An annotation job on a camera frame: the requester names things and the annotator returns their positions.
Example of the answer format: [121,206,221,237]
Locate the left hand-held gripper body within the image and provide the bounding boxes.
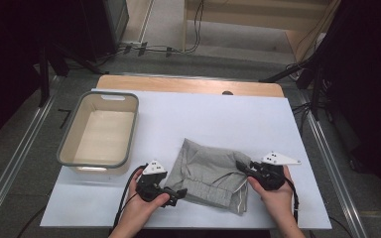
[136,160,175,203]

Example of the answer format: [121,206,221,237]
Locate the white sheet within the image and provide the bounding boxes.
[39,88,332,230]

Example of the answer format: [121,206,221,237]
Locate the white power strip with plugs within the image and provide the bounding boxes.
[105,40,183,59]

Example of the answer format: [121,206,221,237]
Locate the hand-held gripper cable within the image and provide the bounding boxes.
[113,164,147,229]
[284,177,301,224]

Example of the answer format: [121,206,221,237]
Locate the person's left hand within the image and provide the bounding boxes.
[122,170,172,227]

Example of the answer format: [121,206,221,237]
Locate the wooden table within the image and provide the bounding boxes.
[96,74,286,98]

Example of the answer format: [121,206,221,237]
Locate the person's right hand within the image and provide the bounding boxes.
[247,166,294,221]

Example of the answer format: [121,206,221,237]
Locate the black curtain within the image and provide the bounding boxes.
[317,0,381,209]
[0,0,87,153]

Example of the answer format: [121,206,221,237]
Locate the grey shorts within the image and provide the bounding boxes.
[164,138,253,216]

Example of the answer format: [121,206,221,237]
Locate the right hand-held gripper cable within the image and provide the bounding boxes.
[284,177,301,224]

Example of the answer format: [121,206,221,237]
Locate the black floor cable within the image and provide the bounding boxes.
[326,216,355,238]
[15,206,47,238]

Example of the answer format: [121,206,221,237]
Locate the metal floor rail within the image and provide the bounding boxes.
[0,73,63,229]
[297,88,368,238]

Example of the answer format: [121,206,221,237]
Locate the black stand with cables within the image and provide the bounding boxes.
[259,56,325,133]

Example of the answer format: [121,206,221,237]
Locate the dark cabinet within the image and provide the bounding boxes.
[78,0,130,62]

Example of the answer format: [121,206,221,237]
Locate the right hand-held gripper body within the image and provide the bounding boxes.
[249,151,302,191]

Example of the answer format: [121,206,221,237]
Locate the left hand-held gripper cable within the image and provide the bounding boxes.
[113,164,147,229]

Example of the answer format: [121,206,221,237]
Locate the light wooden furniture frame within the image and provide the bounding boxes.
[182,0,341,63]

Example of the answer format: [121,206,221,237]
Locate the hanging black cable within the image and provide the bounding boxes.
[183,0,206,55]

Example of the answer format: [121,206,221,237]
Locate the black tripod stand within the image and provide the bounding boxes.
[38,43,110,108]

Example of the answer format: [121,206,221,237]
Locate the beige bin with grey rim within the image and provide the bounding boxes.
[57,91,140,176]

